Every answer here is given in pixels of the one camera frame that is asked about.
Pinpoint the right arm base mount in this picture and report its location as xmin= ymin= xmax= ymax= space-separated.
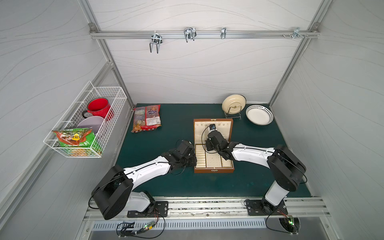
xmin=244 ymin=199 xmax=289 ymax=216

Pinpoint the white bowl dotted rim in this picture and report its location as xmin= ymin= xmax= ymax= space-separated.
xmin=246 ymin=105 xmax=274 ymax=126

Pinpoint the metal hook centre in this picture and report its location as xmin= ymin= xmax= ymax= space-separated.
xmin=184 ymin=27 xmax=197 ymax=43

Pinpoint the cream plate on stand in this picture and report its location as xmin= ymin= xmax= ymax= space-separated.
xmin=222 ymin=95 xmax=247 ymax=115

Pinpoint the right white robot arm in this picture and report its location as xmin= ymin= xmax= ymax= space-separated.
xmin=206 ymin=130 xmax=307 ymax=213

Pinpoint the red candy bag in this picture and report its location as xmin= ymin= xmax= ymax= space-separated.
xmin=131 ymin=105 xmax=162 ymax=133

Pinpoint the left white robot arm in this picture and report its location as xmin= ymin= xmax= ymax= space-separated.
xmin=91 ymin=140 xmax=197 ymax=220

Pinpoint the grey plate in basket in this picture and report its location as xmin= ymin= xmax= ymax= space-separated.
xmin=77 ymin=116 xmax=104 ymax=135

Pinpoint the wire plate stand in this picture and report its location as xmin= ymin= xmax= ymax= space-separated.
xmin=225 ymin=106 xmax=242 ymax=119

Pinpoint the small metal hook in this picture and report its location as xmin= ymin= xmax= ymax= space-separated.
xmin=221 ymin=27 xmax=227 ymax=40

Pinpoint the metal bracket hook right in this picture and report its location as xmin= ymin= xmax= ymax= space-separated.
xmin=282 ymin=28 xmax=309 ymax=40

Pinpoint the brown wooden jewelry box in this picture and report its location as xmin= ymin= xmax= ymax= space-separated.
xmin=194 ymin=119 xmax=235 ymax=174

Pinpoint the aluminium top rail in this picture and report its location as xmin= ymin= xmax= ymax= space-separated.
xmin=90 ymin=29 xmax=320 ymax=40

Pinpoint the metal double hook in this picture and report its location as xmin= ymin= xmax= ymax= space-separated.
xmin=149 ymin=33 xmax=163 ymax=54

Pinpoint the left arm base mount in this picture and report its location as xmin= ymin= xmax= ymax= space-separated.
xmin=127 ymin=201 xmax=169 ymax=218

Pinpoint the red enamel mug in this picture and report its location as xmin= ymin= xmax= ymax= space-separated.
xmin=82 ymin=98 xmax=115 ymax=121

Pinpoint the green snack bag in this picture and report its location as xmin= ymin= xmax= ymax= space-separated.
xmin=52 ymin=128 xmax=103 ymax=158

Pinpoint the electronics board with wires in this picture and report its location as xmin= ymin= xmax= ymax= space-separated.
xmin=116 ymin=221 xmax=157 ymax=237

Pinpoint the white wire wall basket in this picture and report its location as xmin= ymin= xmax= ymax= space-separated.
xmin=44 ymin=82 xmax=127 ymax=158

